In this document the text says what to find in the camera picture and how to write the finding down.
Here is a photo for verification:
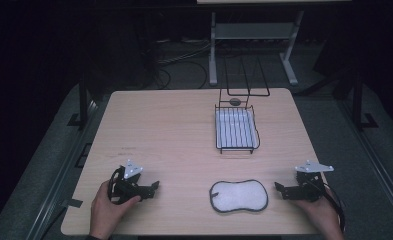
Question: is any person's left hand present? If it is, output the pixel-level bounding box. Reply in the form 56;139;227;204
89;180;142;240

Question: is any person's right hand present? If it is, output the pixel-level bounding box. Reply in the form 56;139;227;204
292;186;346;240

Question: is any white sponge with dark edge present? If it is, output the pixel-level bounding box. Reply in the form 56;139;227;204
209;179;269;214

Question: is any grey metal stand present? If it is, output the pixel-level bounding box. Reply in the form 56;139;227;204
208;10;305;87

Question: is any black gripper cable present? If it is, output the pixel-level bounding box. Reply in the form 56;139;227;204
322;186;347;233

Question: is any white drip tray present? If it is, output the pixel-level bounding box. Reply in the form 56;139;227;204
215;108;257;150

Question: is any grey tape strip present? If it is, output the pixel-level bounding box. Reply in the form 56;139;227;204
61;198;84;209

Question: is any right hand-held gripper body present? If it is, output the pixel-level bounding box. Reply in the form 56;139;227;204
283;159;335;203

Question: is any black wire rack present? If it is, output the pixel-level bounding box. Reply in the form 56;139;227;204
214;54;271;155

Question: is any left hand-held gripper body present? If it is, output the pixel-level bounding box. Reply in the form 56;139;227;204
107;159;152;205

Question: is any bundle of floor cables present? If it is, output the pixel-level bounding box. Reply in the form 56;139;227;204
140;38;215;90

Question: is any black upright post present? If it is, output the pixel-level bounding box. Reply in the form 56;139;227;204
350;71;379;132
67;71;91;129

